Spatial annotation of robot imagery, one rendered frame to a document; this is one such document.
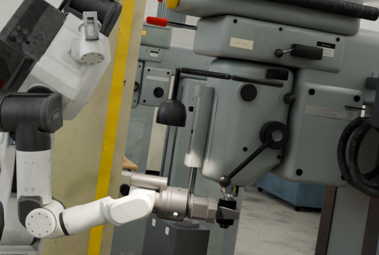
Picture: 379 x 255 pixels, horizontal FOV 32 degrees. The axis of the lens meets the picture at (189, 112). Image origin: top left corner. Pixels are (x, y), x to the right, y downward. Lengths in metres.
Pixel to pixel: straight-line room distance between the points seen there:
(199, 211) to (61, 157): 1.76
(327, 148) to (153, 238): 0.73
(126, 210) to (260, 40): 0.55
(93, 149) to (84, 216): 1.67
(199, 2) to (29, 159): 0.60
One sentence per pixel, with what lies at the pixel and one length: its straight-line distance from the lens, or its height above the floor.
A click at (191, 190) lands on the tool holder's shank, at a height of 1.22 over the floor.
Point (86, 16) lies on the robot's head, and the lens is 1.82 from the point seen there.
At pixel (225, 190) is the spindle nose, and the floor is 1.29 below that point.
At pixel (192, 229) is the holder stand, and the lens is 2.08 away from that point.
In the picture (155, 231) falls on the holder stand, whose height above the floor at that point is 1.06.
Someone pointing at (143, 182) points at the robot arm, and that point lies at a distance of 1.73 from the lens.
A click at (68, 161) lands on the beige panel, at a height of 1.06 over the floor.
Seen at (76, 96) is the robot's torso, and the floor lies 1.47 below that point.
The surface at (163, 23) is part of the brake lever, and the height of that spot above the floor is 1.70.
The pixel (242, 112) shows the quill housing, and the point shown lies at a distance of 1.65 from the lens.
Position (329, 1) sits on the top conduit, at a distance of 1.67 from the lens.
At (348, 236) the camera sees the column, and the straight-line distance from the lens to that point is 1.95.
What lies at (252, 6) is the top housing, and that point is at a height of 1.76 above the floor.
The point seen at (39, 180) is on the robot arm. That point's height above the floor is 1.25.
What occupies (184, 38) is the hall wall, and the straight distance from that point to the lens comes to 11.08.
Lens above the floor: 1.57
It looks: 3 degrees down
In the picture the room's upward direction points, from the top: 8 degrees clockwise
